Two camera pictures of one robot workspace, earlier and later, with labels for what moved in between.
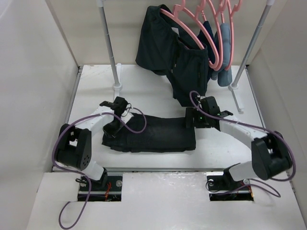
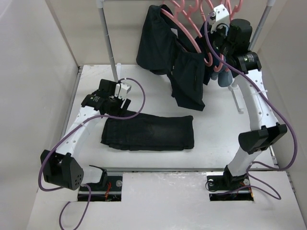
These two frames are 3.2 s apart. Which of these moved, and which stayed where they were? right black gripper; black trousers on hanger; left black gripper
Moved: left black gripper; right black gripper
Stayed: black trousers on hanger
